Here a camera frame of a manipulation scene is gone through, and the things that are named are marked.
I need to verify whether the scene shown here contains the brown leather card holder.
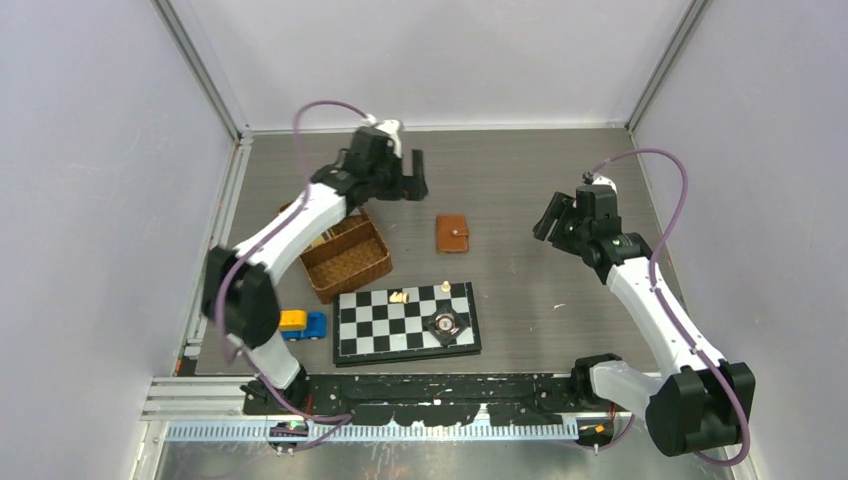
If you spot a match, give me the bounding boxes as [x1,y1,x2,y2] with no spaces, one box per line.
[435,214,470,254]

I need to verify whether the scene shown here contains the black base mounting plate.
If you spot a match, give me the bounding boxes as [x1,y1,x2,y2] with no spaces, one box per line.
[241,372,637,429]

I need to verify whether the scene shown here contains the black red round object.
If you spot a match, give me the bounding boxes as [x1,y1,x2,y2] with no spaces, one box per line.
[424,305,468,347]

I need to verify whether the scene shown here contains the black white chessboard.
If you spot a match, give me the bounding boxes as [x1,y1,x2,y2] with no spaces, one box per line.
[332,282,482,368]

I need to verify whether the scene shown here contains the blue yellow toy truck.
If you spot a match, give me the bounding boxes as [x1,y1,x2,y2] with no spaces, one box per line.
[278,310,328,341]

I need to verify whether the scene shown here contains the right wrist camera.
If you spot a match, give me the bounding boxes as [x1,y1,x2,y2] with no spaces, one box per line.
[582,172,617,192]

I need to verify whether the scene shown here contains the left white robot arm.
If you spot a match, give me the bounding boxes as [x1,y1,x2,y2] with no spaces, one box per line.
[201,120,427,414]

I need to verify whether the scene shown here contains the brown woven basket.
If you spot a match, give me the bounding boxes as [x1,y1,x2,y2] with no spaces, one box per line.
[300,207,393,304]

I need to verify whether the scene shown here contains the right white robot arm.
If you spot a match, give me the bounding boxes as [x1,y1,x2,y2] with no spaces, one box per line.
[532,184,756,457]

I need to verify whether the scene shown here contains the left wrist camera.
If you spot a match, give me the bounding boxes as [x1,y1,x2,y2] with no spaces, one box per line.
[362,114,404,158]

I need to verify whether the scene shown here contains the fallen cream chess piece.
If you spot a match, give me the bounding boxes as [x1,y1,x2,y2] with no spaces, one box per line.
[388,290,409,304]

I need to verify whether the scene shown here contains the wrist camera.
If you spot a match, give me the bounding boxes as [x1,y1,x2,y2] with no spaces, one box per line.
[362,114,404,158]
[582,172,617,192]

